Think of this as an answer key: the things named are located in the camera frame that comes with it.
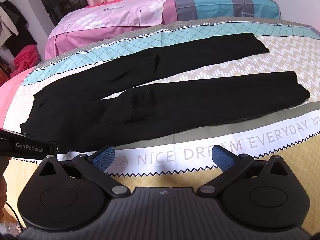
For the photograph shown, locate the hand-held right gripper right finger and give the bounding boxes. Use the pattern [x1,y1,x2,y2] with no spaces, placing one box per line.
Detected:
[196,147,289,198]

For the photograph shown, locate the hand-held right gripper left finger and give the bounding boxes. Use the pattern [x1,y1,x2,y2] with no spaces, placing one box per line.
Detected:
[37,146,131,198]

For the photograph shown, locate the black pants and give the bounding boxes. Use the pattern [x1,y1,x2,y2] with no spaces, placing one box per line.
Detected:
[20,32,311,153]

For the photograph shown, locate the patterned teal and beige blanket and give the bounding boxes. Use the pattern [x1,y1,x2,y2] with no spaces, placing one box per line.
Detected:
[0,17,320,230]

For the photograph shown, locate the pink bed sheet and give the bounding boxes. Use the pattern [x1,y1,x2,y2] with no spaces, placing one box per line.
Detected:
[0,65,38,128]

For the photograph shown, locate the stack of red clothes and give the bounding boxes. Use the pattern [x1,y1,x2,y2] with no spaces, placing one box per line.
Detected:
[10,44,43,78]

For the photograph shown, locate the dark hanging clothes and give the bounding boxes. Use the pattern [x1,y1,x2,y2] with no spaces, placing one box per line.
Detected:
[0,0,38,57]

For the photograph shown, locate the pink floral folded quilt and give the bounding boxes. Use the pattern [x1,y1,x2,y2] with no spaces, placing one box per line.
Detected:
[44,0,177,60]

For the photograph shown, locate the teal and grey striped quilt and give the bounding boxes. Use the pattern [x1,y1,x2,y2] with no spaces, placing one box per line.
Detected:
[162,0,282,26]

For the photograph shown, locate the black cable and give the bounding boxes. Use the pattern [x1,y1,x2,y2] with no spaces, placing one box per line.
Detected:
[5,201,27,233]

